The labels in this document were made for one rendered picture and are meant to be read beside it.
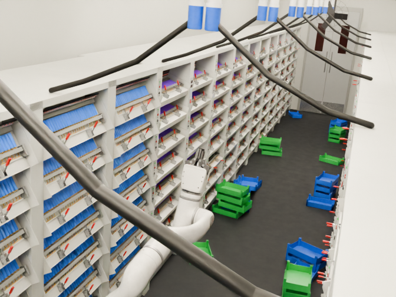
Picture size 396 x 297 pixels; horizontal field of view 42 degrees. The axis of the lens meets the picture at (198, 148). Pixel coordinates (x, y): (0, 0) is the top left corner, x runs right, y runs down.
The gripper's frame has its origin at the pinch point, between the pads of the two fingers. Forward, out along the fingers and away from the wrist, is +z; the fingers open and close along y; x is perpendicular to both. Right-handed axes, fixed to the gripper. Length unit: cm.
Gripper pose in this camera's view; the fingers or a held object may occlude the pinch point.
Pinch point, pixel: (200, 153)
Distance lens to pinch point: 204.1
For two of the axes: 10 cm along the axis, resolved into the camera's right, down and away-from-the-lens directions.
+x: -3.9, -0.3, -9.2
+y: 8.9, 2.3, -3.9
